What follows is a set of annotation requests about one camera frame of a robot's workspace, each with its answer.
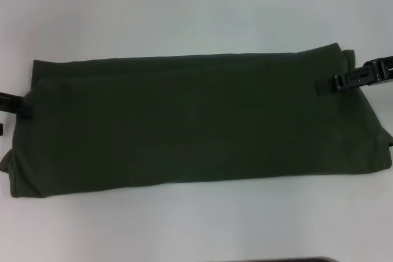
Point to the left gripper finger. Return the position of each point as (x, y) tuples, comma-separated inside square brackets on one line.
[(17, 105), (1, 129)]

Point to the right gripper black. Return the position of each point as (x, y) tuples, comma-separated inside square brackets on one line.
[(387, 70)]

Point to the dark green printed t-shirt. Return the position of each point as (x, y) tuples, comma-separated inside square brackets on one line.
[(199, 121)]

